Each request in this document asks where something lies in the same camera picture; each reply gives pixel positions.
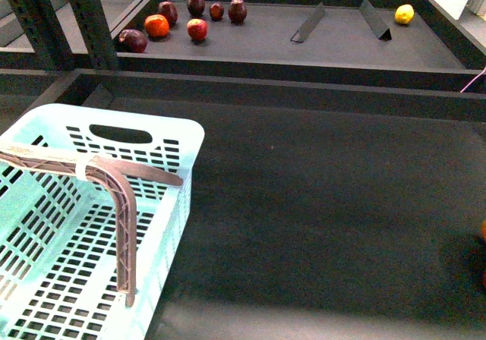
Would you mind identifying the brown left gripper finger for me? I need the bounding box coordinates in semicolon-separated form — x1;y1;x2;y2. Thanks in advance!
1;142;183;186
86;155;137;307

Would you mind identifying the light blue plastic basket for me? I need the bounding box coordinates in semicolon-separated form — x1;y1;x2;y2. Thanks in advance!
1;104;204;339

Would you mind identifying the dark red apple front left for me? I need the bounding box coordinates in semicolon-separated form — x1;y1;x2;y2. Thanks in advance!
118;29;148;53

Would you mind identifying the orange red apple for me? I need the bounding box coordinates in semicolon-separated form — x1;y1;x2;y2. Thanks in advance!
144;14;170;38

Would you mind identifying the red apple front centre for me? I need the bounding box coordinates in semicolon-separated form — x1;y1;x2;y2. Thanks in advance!
187;18;208;42

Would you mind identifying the dark red apple back left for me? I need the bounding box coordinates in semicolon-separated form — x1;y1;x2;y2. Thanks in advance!
157;1;178;26

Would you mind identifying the dark red apple back centre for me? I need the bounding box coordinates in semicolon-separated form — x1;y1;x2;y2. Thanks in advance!
187;0;206;18

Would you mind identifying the small dark red apple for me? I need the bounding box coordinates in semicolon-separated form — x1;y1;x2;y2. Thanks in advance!
210;2;225;21

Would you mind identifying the black lower shelf tray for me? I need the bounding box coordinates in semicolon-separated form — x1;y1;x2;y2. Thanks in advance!
39;71;485;339

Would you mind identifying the black shelf tray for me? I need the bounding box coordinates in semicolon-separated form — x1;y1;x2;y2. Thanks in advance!
117;0;485;93
39;71;485;339

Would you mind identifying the black divider left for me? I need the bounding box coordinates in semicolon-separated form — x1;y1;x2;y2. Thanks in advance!
290;2;326;43

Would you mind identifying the black divider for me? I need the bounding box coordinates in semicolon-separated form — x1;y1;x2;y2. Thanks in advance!
358;0;392;41
290;2;326;43

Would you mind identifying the black divider right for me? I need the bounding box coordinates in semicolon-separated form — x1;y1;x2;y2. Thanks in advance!
358;0;392;41

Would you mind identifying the black upper shelf tray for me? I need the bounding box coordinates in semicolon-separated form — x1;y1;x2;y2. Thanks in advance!
117;0;485;93

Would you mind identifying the yellow lemon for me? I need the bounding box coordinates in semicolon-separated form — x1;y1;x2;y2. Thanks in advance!
394;4;415;25

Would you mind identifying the dark metal rack post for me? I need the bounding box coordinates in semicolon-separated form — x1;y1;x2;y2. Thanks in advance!
8;0;118;71

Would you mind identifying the pink cable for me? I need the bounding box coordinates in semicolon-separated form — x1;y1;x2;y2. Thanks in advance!
459;65;486;93

